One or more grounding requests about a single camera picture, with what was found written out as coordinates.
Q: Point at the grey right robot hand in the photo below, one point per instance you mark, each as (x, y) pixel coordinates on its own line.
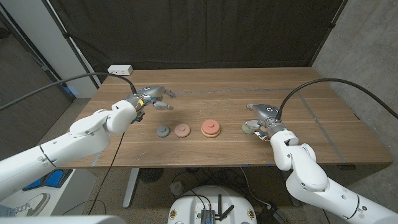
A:
(267, 113)

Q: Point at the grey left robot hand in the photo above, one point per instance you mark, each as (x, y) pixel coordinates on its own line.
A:
(152, 91)

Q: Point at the green hanoi disc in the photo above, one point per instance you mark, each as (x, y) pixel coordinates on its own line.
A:
(245, 131)

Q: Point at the coral red hanoi disc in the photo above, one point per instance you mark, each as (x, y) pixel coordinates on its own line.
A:
(206, 127)

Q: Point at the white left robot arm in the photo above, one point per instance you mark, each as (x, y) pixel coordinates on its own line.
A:
(77, 140)

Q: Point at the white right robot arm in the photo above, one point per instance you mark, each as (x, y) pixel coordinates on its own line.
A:
(304, 174)

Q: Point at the grey hanoi disc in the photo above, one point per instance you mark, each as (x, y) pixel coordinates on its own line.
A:
(163, 131)

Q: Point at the dusty pink hanoi disc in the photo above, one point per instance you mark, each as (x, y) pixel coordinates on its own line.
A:
(182, 130)

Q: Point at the large orange hanoi disc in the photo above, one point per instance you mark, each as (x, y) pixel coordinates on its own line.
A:
(211, 136)

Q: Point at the white power outlet box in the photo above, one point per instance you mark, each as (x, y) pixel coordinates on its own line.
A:
(120, 70)

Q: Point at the black backdrop curtain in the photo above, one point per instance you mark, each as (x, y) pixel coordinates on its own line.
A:
(199, 31)

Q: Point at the black floor fan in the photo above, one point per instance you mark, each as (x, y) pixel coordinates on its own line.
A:
(150, 175)

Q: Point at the light grey table leg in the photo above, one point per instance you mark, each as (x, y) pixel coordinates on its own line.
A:
(130, 186)

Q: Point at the grey floor cylinder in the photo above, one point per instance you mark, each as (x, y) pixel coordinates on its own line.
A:
(177, 188)

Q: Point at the black backdrop stand pole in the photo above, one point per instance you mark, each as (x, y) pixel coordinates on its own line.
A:
(333, 25)
(67, 35)

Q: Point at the black floor power strip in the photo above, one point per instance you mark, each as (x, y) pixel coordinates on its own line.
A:
(270, 216)

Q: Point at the white robot torso base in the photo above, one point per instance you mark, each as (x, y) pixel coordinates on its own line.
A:
(189, 202)

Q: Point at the black antenna radio module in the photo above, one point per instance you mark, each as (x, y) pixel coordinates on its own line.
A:
(207, 216)

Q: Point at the white pedal board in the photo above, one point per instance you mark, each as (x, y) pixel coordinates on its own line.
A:
(77, 193)

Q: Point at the blue foot pad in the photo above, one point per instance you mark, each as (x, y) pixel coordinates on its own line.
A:
(32, 185)
(55, 178)

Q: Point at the white grey sneaker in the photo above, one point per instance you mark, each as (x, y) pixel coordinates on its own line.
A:
(31, 205)

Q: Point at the person's blue jeans leg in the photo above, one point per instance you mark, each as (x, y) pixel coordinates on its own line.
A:
(5, 211)

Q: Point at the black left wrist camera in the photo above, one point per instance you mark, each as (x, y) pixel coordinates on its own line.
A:
(140, 116)

